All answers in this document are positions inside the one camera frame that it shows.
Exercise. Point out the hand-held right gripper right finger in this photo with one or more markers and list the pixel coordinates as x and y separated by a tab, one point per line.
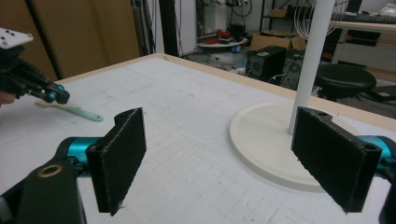
333	161

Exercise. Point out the small blue container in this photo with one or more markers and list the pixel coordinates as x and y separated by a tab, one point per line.
236	49

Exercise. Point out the white foam table mat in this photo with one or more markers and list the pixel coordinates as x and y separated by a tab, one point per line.
186	140

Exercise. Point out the white stand round base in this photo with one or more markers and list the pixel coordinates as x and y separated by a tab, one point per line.
310	62

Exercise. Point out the black aluminium frame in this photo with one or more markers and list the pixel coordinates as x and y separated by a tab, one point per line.
169	28

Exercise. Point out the large brown cardboard box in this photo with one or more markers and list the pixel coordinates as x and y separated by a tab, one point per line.
93	31

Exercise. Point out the black metal shelf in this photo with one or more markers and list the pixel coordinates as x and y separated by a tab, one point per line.
264	15

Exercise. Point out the white round platform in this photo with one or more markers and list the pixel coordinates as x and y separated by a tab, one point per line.
221	45

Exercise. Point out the small cardboard box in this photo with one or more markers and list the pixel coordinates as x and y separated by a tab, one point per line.
278	13

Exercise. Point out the open cardboard box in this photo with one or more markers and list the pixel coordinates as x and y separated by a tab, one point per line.
271	42

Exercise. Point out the beige office desk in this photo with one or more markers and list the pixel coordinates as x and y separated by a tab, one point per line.
373	27

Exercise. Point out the black computer tower green label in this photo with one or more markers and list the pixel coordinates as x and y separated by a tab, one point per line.
266	67

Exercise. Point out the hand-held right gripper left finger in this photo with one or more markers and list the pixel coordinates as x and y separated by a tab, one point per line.
120	161

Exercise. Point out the black round stool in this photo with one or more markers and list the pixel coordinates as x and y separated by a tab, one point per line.
345	77

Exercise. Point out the black stand leg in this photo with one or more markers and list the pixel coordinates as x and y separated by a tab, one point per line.
43	40

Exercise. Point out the black keyboard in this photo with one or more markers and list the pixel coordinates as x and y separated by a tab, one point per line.
373	19

